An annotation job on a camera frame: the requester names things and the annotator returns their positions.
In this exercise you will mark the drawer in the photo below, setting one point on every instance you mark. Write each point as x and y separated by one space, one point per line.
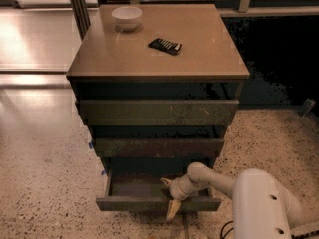
158 147
146 193
157 112

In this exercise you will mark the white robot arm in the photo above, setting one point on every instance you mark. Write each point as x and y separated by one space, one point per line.
263 208

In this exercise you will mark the white bowl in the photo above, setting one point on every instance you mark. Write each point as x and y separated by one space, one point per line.
127 18

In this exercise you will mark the black remote control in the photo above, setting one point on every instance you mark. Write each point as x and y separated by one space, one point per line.
166 46

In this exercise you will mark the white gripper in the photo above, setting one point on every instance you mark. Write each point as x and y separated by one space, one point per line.
177 190

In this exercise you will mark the top drawer front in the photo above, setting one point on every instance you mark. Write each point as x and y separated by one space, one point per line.
157 112

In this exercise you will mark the grey power strip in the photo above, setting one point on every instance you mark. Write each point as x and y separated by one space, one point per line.
306 231

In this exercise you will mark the brown drawer cabinet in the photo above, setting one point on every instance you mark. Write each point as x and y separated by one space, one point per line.
112 64

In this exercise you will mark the middle drawer front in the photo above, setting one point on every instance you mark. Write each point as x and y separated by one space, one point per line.
158 147

